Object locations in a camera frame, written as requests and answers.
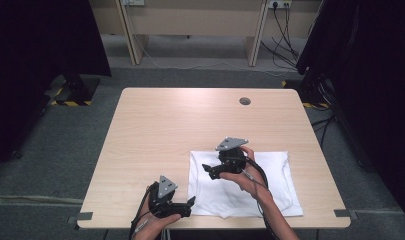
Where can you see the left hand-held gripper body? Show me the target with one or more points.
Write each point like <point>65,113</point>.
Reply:
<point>161,203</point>

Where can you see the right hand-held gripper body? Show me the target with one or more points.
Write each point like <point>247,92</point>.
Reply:
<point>231,160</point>

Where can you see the white printed t-shirt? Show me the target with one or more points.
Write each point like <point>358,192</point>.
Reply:
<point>223,196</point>

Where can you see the person's left hand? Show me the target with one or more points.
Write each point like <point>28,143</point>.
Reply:
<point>153,228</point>

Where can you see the person's right hand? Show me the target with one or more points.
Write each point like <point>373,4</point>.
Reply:
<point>246,187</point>

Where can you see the grey tape strip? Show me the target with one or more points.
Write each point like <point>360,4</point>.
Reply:
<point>345,213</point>
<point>83,216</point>

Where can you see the yellow black hazard tape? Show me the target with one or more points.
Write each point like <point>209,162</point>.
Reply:
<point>315,105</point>
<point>71,103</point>

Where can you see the black stand base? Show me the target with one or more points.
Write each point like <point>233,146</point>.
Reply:
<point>78,88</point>

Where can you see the black curtain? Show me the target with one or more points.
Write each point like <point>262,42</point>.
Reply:
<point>30,66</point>
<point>373,83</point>

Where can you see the white wall socket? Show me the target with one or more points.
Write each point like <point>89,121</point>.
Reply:
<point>279,3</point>

